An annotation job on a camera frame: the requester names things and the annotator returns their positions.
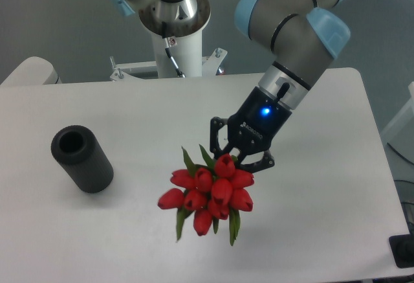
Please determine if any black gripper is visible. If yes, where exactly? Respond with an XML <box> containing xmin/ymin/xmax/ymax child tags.
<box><xmin>210</xmin><ymin>85</ymin><xmax>292</xmax><ymax>172</ymax></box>

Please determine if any red tulip bouquet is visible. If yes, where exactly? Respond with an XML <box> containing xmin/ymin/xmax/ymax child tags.
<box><xmin>157</xmin><ymin>146</ymin><xmax>254</xmax><ymax>245</ymax></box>

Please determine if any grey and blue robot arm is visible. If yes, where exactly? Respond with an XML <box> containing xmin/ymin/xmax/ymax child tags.
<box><xmin>111</xmin><ymin>0</ymin><xmax>351</xmax><ymax>173</ymax></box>

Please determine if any black ribbed cylindrical vase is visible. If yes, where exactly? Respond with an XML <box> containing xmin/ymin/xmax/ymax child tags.
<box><xmin>50</xmin><ymin>125</ymin><xmax>114</xmax><ymax>194</ymax></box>

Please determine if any black device at table edge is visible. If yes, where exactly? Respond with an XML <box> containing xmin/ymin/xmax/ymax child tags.
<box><xmin>389</xmin><ymin>234</ymin><xmax>413</xmax><ymax>269</ymax></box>

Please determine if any white rounded furniture corner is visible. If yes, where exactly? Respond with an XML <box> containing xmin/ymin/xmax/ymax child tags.
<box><xmin>1</xmin><ymin>56</ymin><xmax>62</xmax><ymax>87</ymax></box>

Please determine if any black cable on pedestal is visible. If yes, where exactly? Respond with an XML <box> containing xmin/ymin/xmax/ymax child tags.
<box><xmin>160</xmin><ymin>20</ymin><xmax>187</xmax><ymax>79</ymax></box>

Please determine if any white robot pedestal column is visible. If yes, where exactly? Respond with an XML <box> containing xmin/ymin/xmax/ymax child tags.
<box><xmin>138</xmin><ymin>0</ymin><xmax>212</xmax><ymax>78</ymax></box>

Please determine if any white metal base frame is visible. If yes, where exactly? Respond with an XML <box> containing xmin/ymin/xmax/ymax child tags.
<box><xmin>109</xmin><ymin>47</ymin><xmax>228</xmax><ymax>82</ymax></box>

